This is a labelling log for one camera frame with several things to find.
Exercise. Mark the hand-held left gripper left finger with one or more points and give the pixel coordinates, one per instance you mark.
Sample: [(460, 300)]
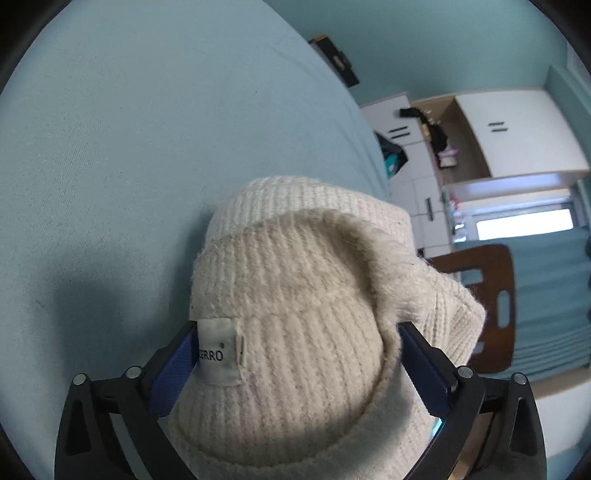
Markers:
[(173, 378)]

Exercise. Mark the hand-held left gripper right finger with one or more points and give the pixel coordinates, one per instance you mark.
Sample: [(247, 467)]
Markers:
[(425, 369)]

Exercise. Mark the white and blue knit sweater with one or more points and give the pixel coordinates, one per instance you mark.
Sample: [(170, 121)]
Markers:
[(300, 300)]

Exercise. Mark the brown wooden chair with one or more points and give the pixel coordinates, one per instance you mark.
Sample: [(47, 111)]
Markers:
[(489, 263)]

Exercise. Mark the teal curtain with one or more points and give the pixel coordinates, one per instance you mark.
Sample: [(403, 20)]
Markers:
[(549, 300)]

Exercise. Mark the window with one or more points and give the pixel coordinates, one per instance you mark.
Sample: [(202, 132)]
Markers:
[(521, 222)]

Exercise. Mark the dark teal bag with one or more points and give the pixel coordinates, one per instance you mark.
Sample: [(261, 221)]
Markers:
[(395, 157)]

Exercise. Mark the white sideboard cabinet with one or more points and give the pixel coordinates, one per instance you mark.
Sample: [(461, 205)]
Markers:
[(411, 152)]

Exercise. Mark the black garment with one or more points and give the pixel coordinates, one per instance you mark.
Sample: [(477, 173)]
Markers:
[(436, 136)]

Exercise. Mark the black cardboard box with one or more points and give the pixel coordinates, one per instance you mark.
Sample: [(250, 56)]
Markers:
[(339, 62)]

